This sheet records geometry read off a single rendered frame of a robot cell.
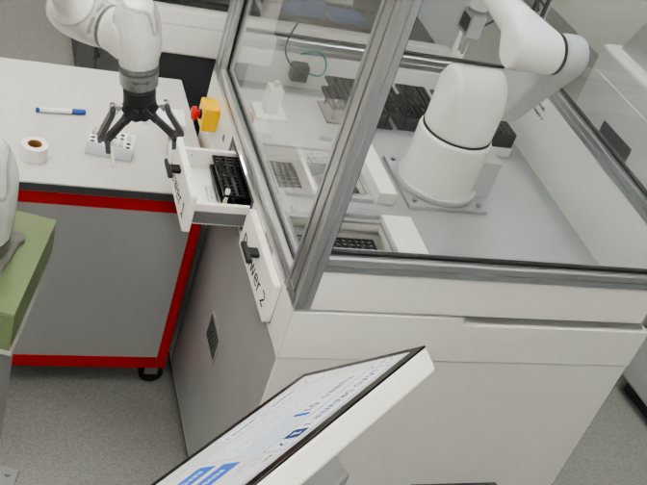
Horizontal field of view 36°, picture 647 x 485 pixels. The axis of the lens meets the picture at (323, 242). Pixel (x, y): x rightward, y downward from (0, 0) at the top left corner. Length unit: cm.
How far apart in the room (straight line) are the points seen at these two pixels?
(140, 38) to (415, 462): 127
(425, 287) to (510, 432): 64
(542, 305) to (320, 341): 53
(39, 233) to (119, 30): 48
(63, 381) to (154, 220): 67
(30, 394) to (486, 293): 148
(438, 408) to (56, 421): 116
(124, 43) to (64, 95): 79
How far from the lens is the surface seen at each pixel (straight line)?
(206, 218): 249
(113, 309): 297
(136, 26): 224
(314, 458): 154
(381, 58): 184
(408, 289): 221
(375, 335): 228
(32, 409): 311
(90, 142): 278
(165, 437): 310
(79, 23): 232
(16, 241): 227
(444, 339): 236
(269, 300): 225
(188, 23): 325
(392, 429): 255
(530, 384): 260
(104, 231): 278
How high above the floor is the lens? 229
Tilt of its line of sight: 35 degrees down
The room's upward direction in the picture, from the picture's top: 20 degrees clockwise
